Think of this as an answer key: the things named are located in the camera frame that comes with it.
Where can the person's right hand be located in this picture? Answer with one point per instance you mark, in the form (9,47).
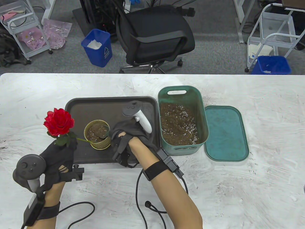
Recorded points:
(131,128)

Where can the person's left hand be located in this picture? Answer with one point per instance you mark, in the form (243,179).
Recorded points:
(58,157)

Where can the green garden trowel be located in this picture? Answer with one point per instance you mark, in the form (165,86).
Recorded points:
(106,132)

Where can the red artificial rose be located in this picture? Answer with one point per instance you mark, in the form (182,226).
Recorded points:
(59,121)

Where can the brown potting mix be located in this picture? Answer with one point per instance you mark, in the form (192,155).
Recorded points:
(94,131)
(176,126)

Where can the potting mix grains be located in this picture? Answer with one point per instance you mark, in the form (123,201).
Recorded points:
(206,101)

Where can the teal plastic lid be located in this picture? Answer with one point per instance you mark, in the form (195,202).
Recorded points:
(226,133)

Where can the person's right forearm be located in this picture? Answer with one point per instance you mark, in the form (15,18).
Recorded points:
(174,202)

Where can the person's left forearm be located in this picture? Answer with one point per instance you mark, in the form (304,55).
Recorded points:
(54,192)

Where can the grey and white hand controller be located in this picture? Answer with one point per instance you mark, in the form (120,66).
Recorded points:
(144,119)

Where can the gold ribbed flower pot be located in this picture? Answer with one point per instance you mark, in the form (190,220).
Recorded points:
(100,146)

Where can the brown plastic tray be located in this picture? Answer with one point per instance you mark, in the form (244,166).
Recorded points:
(95,107)

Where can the teal plastic storage box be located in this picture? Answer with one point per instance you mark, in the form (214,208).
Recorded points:
(178,101)

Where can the blue bin with white symbol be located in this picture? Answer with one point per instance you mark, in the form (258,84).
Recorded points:
(97,57)

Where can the crumpled white paper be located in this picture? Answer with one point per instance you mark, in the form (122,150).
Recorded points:
(94,44)

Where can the black office chair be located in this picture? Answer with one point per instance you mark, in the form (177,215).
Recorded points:
(155,28)

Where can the dark fabric bag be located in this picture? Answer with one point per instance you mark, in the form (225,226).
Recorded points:
(9,50)

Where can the black computer tower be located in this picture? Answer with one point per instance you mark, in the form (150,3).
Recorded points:
(100,14)

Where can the pink plastic bag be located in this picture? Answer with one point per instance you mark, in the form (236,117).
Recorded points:
(56,31)
(33,39)

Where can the white desk leg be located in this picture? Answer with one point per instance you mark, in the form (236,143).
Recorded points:
(241,21)
(50,9)

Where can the white box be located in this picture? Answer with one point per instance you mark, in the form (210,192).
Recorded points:
(261,51)

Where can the plain blue bin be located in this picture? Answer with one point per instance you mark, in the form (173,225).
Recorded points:
(274,64)

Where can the white mesh rolling cart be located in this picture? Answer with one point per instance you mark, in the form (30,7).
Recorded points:
(292,26)

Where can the brown cardboard box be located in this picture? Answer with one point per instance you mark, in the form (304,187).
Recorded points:
(293,3)

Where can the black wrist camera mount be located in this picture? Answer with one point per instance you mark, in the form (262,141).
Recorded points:
(164,159)

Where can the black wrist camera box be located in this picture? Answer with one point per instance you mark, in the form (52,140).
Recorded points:
(33,211)

